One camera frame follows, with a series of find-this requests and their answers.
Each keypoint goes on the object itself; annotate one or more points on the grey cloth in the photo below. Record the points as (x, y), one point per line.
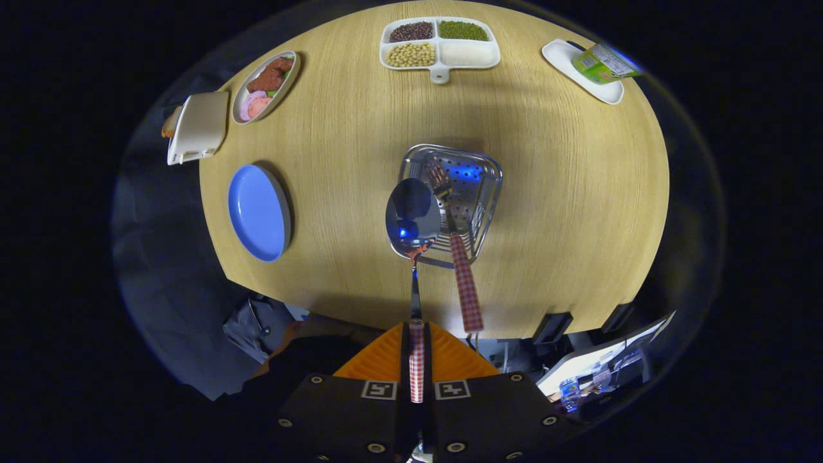
(257, 328)

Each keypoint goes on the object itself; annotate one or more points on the black table leg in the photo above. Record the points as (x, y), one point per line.
(617, 317)
(551, 328)

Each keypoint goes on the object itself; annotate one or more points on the toasted bread slice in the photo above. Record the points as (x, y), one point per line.
(171, 122)

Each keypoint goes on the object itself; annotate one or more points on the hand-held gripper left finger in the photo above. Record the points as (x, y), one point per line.
(347, 418)

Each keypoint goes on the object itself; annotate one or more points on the white divided tray of beans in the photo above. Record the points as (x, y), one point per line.
(469, 54)

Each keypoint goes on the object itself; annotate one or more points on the clear water bottle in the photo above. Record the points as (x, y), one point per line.
(569, 393)
(602, 376)

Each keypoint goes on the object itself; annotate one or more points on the perforated metal basket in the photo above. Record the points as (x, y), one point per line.
(479, 173)

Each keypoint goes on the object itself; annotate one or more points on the small white plate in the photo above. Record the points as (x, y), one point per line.
(566, 61)

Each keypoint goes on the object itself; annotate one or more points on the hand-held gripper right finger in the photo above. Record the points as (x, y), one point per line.
(488, 418)

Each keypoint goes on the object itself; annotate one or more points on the green labelled can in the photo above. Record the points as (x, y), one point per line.
(601, 64)

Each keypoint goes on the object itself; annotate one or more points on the white desk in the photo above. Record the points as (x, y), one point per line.
(572, 366)

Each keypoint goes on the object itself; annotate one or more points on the oval plate with meat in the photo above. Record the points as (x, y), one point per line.
(267, 80)

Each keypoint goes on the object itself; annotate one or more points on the cream white toaster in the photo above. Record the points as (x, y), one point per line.
(202, 125)

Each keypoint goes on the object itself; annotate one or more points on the blue round plate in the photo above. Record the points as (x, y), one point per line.
(257, 212)

